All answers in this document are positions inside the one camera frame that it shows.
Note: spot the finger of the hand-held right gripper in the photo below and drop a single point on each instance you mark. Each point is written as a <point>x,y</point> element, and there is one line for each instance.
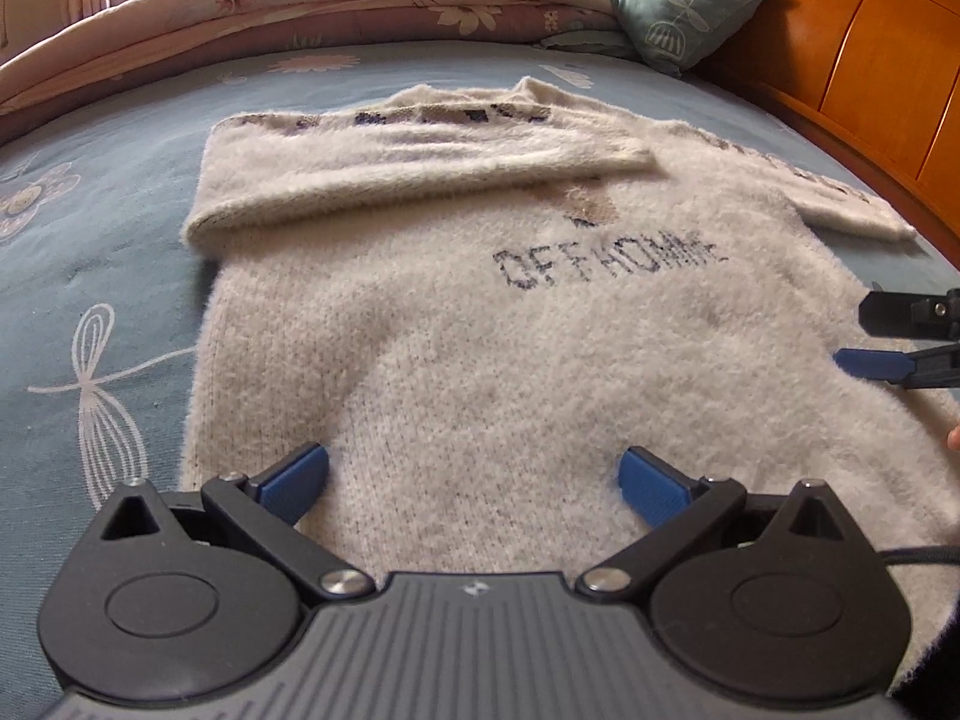
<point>862,361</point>
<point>900,313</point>

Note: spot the bed with blue floral sheet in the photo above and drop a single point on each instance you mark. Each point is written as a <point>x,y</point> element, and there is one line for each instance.
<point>97,165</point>

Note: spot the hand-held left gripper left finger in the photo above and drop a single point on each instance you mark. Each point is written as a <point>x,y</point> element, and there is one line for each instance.
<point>300,476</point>

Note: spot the pink floral quilt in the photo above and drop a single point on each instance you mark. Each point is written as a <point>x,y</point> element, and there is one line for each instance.
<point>300,7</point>

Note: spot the white fuzzy sweater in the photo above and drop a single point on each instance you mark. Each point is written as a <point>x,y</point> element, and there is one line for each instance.
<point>487,352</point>

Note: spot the wooden headboard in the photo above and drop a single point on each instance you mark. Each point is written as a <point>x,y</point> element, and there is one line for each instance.
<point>862,52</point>

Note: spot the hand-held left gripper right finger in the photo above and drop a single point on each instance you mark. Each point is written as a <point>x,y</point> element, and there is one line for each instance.
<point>652,484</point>

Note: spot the flat teal pillow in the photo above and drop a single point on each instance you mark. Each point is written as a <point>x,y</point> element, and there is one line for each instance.
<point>585,43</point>

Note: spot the person's right hand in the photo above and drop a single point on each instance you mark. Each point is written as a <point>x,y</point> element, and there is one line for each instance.
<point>954,439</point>

